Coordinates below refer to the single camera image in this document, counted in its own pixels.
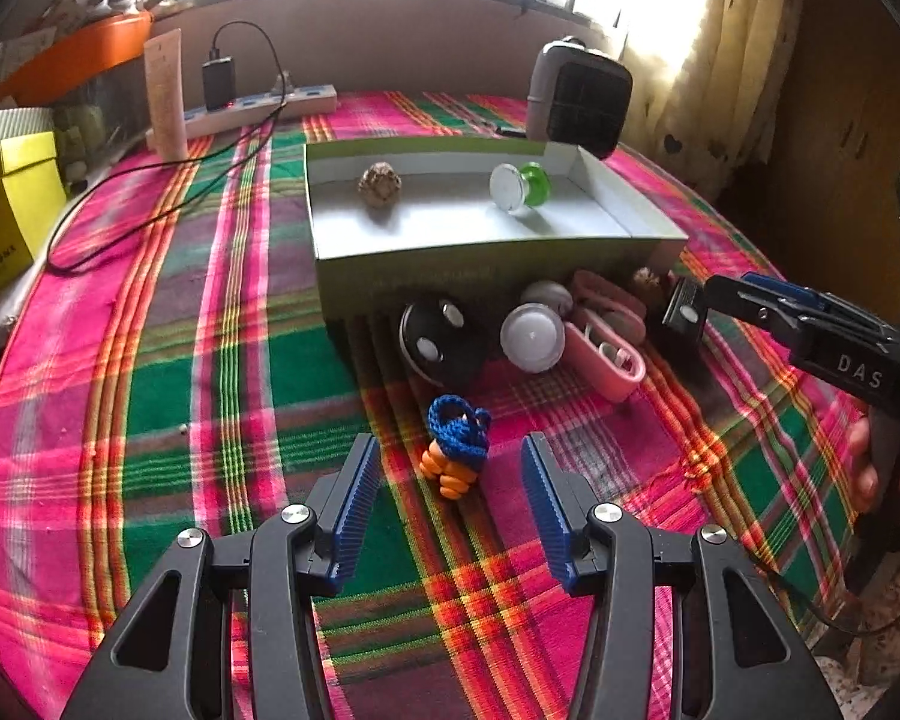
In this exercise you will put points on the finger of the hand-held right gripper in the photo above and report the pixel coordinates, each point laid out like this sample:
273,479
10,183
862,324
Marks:
791,294
742,304

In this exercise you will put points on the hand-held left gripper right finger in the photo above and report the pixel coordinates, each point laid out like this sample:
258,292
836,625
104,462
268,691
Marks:
547,510

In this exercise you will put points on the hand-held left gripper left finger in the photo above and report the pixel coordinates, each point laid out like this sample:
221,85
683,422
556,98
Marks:
356,510

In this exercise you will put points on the small black grille device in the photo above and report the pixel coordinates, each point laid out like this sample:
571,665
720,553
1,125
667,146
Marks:
682,304

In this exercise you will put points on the pink earbud case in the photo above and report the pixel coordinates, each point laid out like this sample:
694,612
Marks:
607,371

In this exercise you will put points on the black round remote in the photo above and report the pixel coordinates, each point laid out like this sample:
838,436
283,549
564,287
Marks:
442,345

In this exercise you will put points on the shallow green cardboard box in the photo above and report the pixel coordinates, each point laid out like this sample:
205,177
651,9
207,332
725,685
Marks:
420,277

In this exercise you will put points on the person's right hand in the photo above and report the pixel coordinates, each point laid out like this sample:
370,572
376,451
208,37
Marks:
864,472

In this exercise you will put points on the brown fuzzy ball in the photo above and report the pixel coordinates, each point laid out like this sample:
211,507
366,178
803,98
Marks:
647,281

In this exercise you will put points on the wooden cabinet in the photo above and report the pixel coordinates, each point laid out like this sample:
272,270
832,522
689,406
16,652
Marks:
847,90

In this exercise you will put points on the pink green plaid tablecloth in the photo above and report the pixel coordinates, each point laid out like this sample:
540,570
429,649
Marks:
157,390

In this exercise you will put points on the cream patterned curtain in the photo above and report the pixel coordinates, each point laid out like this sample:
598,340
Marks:
720,52

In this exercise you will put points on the grey space heater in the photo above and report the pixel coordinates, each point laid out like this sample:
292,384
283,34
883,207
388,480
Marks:
585,101

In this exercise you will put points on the white and green spool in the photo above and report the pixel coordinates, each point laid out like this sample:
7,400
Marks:
514,187

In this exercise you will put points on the small brown pine cone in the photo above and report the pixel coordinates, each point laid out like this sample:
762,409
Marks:
380,184

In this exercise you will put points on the white power strip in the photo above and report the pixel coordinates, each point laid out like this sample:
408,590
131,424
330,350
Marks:
300,99

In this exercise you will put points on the black charger plug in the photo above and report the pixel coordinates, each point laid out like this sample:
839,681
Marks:
219,82

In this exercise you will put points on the cream cosmetic tube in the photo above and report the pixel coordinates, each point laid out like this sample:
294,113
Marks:
166,97

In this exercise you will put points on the yellow cardboard box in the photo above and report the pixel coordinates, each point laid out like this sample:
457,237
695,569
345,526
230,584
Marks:
7,217

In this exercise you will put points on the striped white box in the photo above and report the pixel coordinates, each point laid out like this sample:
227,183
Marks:
7,127

